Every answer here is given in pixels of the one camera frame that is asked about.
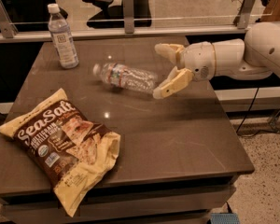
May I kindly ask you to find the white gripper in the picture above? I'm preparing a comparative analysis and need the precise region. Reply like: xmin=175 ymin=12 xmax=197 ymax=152
xmin=153 ymin=42 xmax=216 ymax=99

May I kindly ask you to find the clear ribbed water bottle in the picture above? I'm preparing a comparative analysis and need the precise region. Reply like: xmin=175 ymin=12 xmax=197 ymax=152
xmin=92 ymin=63 xmax=158 ymax=94

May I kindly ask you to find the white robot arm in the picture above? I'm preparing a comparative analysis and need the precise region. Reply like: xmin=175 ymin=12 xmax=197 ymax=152
xmin=153 ymin=22 xmax=280 ymax=99

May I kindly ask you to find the white-labelled water bottle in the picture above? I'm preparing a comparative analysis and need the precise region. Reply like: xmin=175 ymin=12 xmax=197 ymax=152
xmin=48 ymin=4 xmax=78 ymax=69

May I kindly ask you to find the black office chair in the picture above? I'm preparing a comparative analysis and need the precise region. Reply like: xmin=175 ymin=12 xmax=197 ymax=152
xmin=82 ymin=0 xmax=151 ymax=29

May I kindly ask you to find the sea salt tortilla chips bag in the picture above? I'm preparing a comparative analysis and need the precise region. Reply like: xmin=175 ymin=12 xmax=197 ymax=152
xmin=0 ymin=89 xmax=120 ymax=217

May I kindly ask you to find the blue perforated box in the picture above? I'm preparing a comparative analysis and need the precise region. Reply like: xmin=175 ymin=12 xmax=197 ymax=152
xmin=210 ymin=213 xmax=240 ymax=224

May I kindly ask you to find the right metal railing bracket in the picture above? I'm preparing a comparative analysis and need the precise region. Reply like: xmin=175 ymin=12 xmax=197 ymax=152
xmin=233 ymin=0 xmax=256 ymax=29

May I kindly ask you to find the black floor cable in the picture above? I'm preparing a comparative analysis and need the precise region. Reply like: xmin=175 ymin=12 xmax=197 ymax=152
xmin=235 ymin=87 xmax=280 ymax=138

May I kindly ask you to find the left metal railing bracket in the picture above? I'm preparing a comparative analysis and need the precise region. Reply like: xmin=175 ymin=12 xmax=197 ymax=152
xmin=0 ymin=0 xmax=18 ymax=38

